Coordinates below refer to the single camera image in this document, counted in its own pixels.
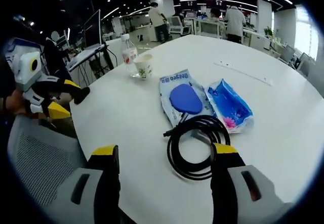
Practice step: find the dark monitor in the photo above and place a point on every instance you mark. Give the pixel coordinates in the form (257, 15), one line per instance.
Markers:
(92, 32)

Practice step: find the white side desk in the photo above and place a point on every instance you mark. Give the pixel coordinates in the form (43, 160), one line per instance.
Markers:
(83, 55)

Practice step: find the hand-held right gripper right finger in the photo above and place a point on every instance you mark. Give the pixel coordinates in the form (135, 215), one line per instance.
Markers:
(222, 183)

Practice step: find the white paper cup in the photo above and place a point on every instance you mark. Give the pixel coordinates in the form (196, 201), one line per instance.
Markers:
(144, 67)

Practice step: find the blue tissue packet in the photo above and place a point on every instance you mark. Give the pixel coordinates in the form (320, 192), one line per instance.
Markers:
(227, 102)

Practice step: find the clear plastic water bottle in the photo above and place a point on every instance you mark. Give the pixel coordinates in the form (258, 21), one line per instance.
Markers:
(129, 57)

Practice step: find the wet wipes pack blue lid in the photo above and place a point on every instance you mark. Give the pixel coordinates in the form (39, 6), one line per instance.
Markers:
(184, 100)

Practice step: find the person's left hand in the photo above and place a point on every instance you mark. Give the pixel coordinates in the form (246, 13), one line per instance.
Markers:
(14, 104)

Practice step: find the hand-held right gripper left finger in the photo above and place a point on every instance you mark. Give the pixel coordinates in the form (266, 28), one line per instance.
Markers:
(106, 183)

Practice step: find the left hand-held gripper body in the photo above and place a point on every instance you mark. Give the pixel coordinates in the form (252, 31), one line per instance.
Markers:
(25, 69)

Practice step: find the white table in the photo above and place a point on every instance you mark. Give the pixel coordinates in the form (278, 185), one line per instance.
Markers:
(278, 133)

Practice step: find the potted green plant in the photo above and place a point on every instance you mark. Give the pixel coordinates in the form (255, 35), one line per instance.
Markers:
(268, 32)

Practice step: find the grey mesh office chair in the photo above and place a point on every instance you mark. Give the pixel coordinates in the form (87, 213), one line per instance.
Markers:
(38, 153)

